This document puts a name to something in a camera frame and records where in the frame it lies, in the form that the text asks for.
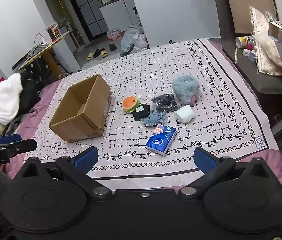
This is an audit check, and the white soft roll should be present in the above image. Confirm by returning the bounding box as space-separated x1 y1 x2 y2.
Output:
176 104 196 124

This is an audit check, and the blue-grey fluffy plush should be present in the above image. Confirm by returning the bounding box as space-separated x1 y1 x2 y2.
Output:
172 75 201 106

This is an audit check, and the yellow-legged side table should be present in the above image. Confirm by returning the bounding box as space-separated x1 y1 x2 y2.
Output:
11 32 70 81

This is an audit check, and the pink bed sheet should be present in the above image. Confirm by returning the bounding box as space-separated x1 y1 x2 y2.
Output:
5 39 282 195

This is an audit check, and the white fleece garment pile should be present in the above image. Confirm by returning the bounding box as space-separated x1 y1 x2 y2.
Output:
0 73 24 125

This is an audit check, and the blue tissue packet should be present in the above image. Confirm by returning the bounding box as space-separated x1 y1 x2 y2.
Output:
145 124 177 156

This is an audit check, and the dark clear plastic packet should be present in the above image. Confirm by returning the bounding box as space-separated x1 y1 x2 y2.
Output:
151 93 179 113

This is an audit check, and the red can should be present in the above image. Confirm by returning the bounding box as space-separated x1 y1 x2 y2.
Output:
46 23 61 42

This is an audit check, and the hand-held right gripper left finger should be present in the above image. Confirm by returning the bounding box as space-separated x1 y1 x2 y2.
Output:
15 147 113 201

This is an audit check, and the black pouch with white label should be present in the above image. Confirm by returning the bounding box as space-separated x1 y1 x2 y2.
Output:
133 104 151 123

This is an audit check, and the pack of water bottles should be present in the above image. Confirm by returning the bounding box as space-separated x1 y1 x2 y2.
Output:
107 27 123 42

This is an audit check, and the cardboard box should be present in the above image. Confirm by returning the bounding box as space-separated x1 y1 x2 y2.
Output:
49 74 112 143

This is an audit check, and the white cabinet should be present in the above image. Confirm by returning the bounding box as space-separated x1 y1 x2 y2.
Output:
99 0 138 34

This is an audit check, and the grey plastic bag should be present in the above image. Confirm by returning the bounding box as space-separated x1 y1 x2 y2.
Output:
120 24 145 53

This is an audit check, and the printed white blanket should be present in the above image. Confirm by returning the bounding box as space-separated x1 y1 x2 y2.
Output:
23 39 280 189

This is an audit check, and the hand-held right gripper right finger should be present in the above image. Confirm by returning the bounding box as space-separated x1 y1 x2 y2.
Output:
178 147 273 200

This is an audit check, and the dark leaning panel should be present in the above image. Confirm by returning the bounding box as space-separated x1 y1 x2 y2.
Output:
211 0 237 53

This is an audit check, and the blue shark plush toy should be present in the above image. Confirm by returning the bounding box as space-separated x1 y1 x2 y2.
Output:
142 110 166 126

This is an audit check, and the black glass-panel door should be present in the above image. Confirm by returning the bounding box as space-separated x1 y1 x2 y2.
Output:
61 0 107 41

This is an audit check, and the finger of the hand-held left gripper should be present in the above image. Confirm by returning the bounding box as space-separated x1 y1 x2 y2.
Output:
0 134 22 145
0 139 38 158

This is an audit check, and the white standing fan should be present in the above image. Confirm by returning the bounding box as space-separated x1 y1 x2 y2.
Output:
63 22 79 48

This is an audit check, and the yellow and white cup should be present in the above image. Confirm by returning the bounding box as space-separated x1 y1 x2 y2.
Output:
235 36 255 49

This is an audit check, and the wooden board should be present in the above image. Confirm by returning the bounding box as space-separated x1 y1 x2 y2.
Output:
222 0 278 35

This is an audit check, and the grey cloth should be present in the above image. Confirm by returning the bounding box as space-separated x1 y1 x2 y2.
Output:
25 43 51 60

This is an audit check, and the white plastic bag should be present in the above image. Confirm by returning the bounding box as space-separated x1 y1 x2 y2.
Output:
131 33 148 49

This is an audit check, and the patterned flat package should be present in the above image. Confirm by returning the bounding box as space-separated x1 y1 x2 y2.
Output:
249 4 279 55

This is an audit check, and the grey bedside bench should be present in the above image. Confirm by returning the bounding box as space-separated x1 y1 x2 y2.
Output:
221 33 282 96

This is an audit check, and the black clothing pile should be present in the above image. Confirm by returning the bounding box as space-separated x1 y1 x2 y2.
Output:
18 72 49 116

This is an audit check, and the hamburger plush toy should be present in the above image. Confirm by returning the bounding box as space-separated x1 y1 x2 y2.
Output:
122 95 141 113

